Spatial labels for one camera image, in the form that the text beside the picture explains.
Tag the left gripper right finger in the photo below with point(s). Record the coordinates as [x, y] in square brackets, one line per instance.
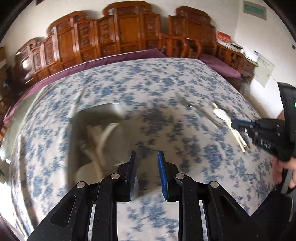
[165, 176]

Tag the white spoon in holder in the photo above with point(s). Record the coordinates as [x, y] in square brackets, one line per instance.
[99, 136]

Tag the purple bench cushion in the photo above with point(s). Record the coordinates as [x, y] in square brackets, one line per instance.
[217, 65]

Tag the red box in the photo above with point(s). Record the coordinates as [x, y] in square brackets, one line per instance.
[223, 37]

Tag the wooden armchair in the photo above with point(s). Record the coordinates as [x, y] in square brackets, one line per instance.
[175, 46]

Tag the silver metal fork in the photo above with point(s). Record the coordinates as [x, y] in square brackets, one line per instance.
[186, 103]

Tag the carved wooden bench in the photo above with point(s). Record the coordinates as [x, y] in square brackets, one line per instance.
[125, 27]

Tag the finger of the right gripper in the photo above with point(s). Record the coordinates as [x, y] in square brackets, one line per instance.
[244, 126]

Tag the light bamboo chopstick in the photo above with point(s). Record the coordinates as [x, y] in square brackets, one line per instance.
[232, 129]

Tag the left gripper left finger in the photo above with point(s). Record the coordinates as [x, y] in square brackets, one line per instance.
[131, 179]

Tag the white utensil holder box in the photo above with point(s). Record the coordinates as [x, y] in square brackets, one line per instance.
[83, 164]

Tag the white plastic spoon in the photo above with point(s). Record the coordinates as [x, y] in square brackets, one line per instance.
[227, 122]

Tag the green wall sign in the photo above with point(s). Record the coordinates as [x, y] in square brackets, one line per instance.
[255, 10]

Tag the blue floral tablecloth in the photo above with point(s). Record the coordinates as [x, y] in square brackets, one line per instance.
[155, 121]

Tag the white wall panel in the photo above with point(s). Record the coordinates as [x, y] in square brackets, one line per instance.
[263, 71]

